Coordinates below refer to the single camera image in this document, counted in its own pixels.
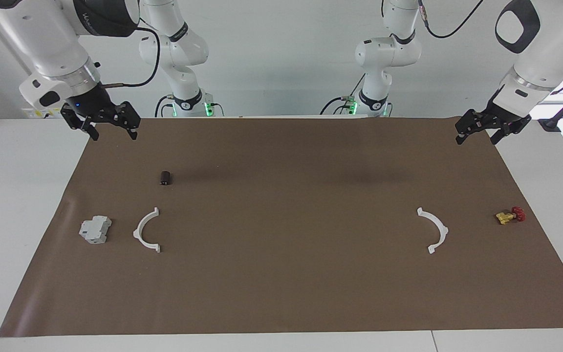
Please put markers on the grey circuit breaker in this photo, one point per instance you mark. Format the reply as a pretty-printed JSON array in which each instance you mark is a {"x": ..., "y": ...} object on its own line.
[{"x": 95, "y": 230}]

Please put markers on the brown paper table mat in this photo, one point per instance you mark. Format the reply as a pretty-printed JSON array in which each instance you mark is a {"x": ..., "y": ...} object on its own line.
[{"x": 281, "y": 283}]

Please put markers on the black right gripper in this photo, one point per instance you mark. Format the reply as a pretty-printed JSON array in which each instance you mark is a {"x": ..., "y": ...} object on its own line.
[{"x": 97, "y": 108}]

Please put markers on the small black cylinder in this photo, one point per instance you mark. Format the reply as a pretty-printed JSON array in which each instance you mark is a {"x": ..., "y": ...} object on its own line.
[{"x": 165, "y": 178}]

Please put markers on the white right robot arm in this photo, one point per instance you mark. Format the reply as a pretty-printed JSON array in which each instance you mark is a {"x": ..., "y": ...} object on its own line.
[{"x": 52, "y": 39}]

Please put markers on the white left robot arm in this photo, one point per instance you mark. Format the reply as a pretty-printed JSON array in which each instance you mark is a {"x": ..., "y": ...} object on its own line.
[{"x": 384, "y": 54}]

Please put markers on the white wall socket strip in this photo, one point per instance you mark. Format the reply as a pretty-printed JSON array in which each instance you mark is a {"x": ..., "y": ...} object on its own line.
[{"x": 42, "y": 114}]

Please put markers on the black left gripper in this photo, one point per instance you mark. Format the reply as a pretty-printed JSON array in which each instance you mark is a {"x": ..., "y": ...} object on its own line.
[{"x": 496, "y": 120}]

